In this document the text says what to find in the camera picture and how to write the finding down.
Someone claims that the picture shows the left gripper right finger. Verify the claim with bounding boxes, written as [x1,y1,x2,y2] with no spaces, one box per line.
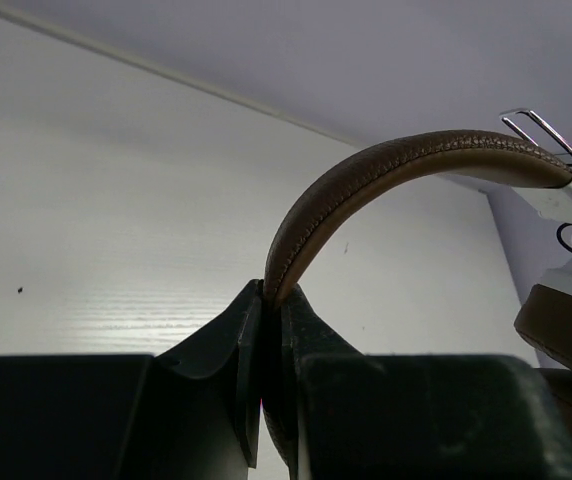
[275,289,572,479]

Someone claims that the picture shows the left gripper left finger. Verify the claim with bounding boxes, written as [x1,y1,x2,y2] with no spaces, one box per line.
[0,280,262,479]

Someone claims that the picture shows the brown silver headphones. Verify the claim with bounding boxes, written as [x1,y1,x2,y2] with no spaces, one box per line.
[260,107,572,480]

